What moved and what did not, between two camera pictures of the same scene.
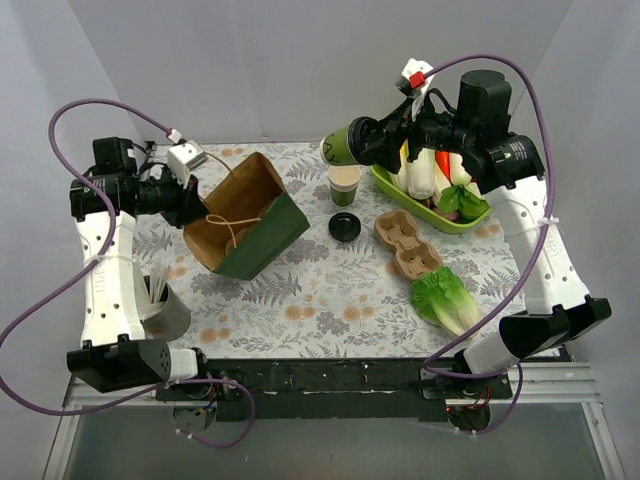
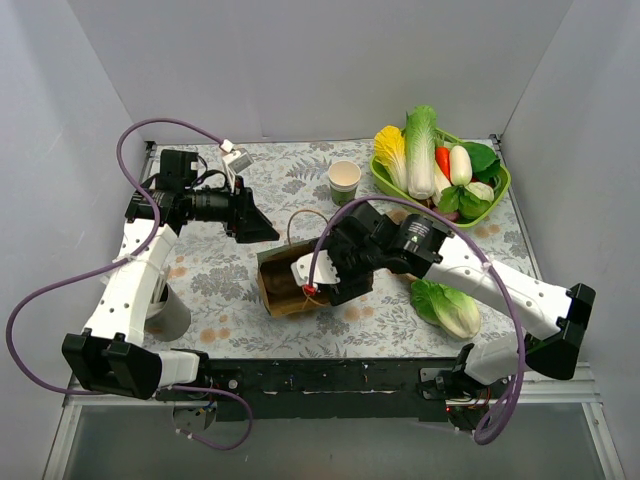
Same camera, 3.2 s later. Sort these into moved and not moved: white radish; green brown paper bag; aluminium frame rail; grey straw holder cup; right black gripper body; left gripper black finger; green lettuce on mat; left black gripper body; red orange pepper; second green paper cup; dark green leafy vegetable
Moved: green brown paper bag; left black gripper body; left gripper black finger; right black gripper body
Not moved: green lettuce on mat; red orange pepper; grey straw holder cup; second green paper cup; aluminium frame rail; white radish; dark green leafy vegetable
